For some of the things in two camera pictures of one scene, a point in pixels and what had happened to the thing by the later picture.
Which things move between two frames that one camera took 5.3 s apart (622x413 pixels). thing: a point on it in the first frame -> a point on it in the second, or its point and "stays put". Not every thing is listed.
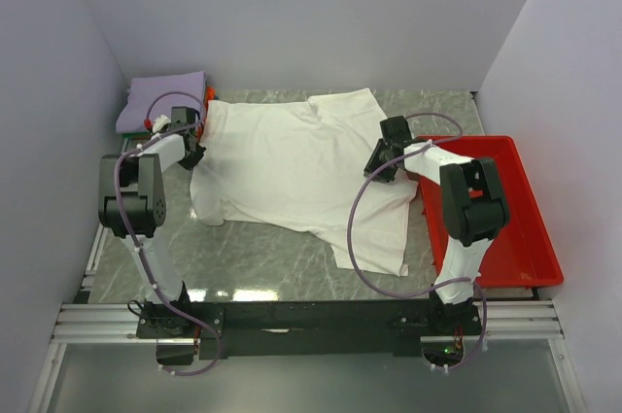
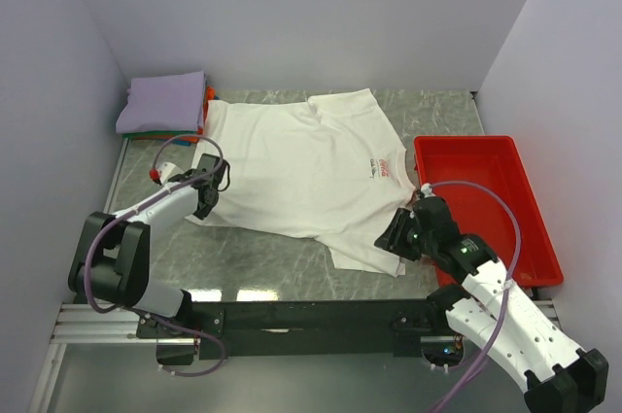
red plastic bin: x=524 y=254 stays put
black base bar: x=307 y=329 stays put
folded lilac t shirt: x=155 y=95 stays put
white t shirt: x=300 y=164 stays put
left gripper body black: x=193 y=158 -> x=206 y=210
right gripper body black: x=379 y=157 -> x=424 y=243
